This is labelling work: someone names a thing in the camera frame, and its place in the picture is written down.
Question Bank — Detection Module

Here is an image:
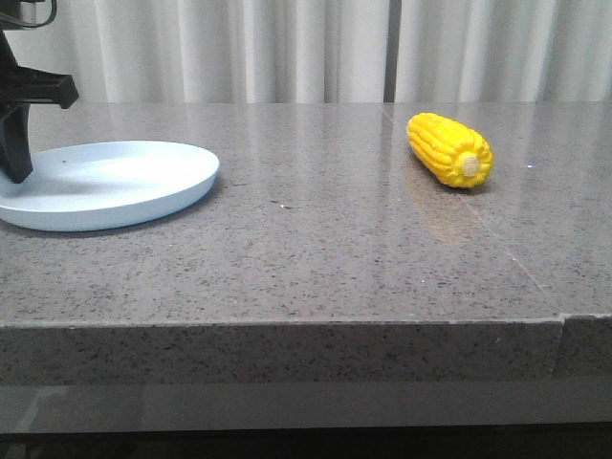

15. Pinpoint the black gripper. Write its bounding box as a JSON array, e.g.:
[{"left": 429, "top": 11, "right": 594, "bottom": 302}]
[{"left": 1, "top": 32, "right": 79, "bottom": 184}]

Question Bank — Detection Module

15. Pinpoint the light blue round plate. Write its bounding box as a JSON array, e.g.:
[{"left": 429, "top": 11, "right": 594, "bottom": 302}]
[{"left": 1, "top": 141, "right": 220, "bottom": 232}]

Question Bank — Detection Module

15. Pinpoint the yellow corn cob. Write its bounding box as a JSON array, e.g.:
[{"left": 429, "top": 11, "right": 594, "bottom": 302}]
[{"left": 406, "top": 113, "right": 494, "bottom": 188}]

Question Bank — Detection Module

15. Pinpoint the white pleated curtain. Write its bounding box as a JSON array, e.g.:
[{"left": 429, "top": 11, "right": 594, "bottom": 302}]
[{"left": 7, "top": 1, "right": 611, "bottom": 103}]

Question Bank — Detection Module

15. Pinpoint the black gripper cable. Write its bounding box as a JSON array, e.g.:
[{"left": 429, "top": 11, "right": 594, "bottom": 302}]
[{"left": 0, "top": 0, "right": 58, "bottom": 31}]

